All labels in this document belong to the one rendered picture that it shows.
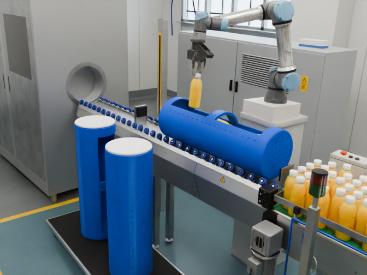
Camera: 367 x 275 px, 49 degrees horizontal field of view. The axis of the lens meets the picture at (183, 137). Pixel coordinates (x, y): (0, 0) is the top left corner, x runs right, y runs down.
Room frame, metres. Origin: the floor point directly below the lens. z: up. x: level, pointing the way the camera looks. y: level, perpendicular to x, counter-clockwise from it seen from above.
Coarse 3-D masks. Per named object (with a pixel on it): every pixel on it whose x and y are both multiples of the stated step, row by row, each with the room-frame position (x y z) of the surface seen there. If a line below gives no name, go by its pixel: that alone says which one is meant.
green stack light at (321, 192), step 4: (312, 184) 1.43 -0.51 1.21; (312, 188) 1.43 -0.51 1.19; (316, 188) 1.42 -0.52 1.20; (320, 188) 1.42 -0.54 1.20; (324, 188) 1.42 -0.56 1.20; (312, 192) 1.43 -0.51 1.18; (316, 192) 1.42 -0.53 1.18; (320, 192) 1.42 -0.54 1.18; (324, 192) 1.43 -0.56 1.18; (316, 196) 1.42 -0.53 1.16; (320, 196) 1.42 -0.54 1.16
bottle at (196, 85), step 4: (192, 80) 2.34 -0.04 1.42; (196, 80) 2.33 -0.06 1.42; (200, 80) 2.34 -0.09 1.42; (192, 84) 2.33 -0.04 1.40; (196, 84) 2.32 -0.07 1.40; (200, 84) 2.33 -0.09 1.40; (192, 88) 2.33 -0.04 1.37; (196, 88) 2.32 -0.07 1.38; (200, 88) 2.33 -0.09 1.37; (192, 92) 2.32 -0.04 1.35; (196, 92) 2.32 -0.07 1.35; (200, 92) 2.33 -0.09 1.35; (192, 96) 2.32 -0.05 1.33; (196, 96) 2.32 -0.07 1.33; (200, 96) 2.34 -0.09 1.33; (192, 100) 2.32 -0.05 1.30; (196, 100) 2.32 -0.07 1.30; (188, 104) 2.35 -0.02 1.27; (192, 104) 2.32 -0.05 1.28; (196, 104) 2.32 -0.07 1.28
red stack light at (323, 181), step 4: (312, 176) 1.44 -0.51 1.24; (316, 176) 1.42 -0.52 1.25; (320, 176) 1.42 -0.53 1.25; (324, 176) 1.42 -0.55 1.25; (312, 180) 1.44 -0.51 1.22; (316, 180) 1.42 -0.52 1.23; (320, 180) 1.42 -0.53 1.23; (324, 180) 1.42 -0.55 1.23; (316, 184) 1.42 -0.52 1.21; (320, 184) 1.42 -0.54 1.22; (324, 184) 1.42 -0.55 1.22
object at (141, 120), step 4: (136, 108) 2.94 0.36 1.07; (140, 108) 2.94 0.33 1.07; (144, 108) 2.97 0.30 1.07; (136, 112) 2.94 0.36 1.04; (140, 112) 2.94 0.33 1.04; (144, 112) 2.97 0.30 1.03; (136, 116) 2.94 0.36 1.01; (140, 116) 2.94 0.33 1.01; (144, 116) 2.99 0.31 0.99; (136, 120) 2.94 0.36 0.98; (140, 120) 2.96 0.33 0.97; (144, 120) 2.99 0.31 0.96; (140, 124) 2.96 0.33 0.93
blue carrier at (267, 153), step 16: (160, 112) 2.58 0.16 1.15; (176, 112) 2.48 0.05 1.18; (192, 112) 2.41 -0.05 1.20; (224, 112) 2.32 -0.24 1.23; (160, 128) 2.58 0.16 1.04; (176, 128) 2.43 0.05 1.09; (192, 128) 2.33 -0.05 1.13; (208, 128) 2.25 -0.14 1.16; (224, 128) 2.17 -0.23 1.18; (240, 128) 2.12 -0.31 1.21; (272, 128) 2.05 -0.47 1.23; (192, 144) 2.35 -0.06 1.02; (208, 144) 2.22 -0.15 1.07; (224, 144) 2.12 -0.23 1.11; (240, 144) 2.05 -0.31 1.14; (256, 144) 1.98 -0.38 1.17; (272, 144) 1.98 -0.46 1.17; (288, 144) 2.08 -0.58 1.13; (224, 160) 2.18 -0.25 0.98; (240, 160) 2.04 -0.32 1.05; (256, 160) 1.95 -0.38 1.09; (272, 160) 1.99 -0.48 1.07; (288, 160) 2.09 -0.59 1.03; (272, 176) 2.00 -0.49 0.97
